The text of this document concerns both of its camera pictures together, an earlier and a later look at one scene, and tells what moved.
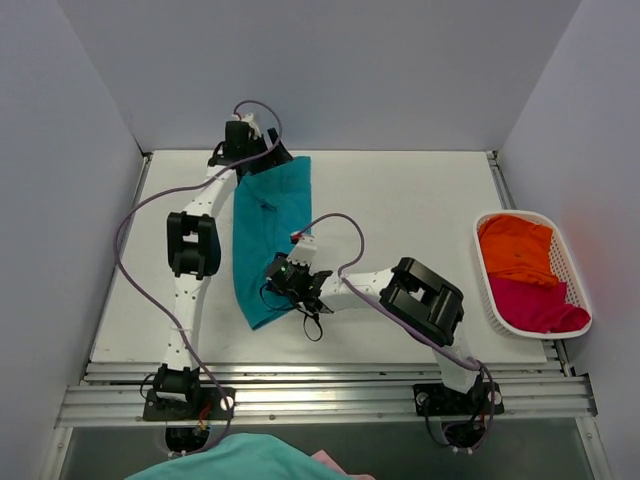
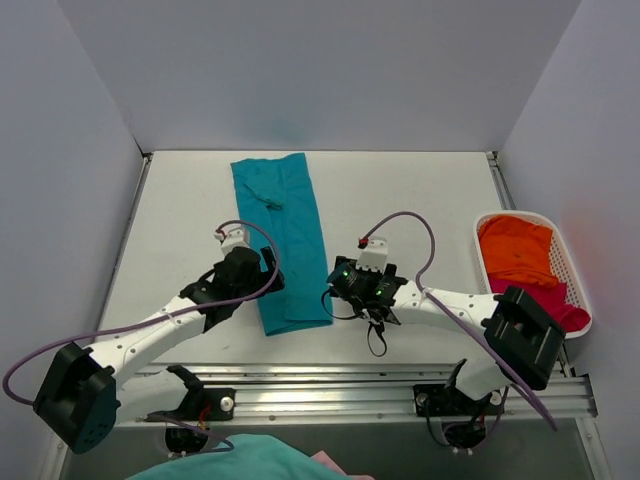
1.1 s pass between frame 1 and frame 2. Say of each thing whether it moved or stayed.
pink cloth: stayed
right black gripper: moved
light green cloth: stayed
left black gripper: moved
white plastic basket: stayed
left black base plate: stayed
